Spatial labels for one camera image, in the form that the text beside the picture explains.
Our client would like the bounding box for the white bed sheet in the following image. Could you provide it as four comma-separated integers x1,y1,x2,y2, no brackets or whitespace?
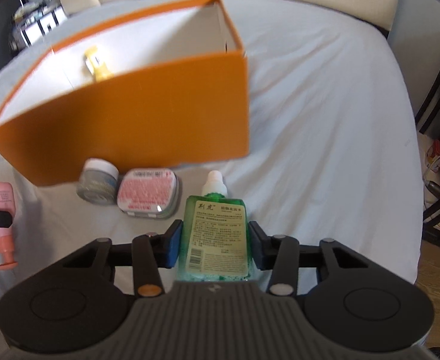
0,0,425,360

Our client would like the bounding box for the orange cardboard box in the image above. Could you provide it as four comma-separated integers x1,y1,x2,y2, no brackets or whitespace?
0,0,249,186

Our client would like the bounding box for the small white lidded jar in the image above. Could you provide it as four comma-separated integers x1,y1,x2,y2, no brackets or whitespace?
77,158,119,206

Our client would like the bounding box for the yellow small box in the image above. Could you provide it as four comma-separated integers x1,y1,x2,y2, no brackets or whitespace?
84,46,112,82

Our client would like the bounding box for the green liquid bottle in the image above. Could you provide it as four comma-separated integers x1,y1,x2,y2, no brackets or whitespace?
178,171,252,281

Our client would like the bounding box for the pink labelled tin case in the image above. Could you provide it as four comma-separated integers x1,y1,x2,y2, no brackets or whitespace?
117,168,180,219

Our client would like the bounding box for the pink bottle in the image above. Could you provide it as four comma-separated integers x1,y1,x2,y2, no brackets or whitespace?
0,182,17,271

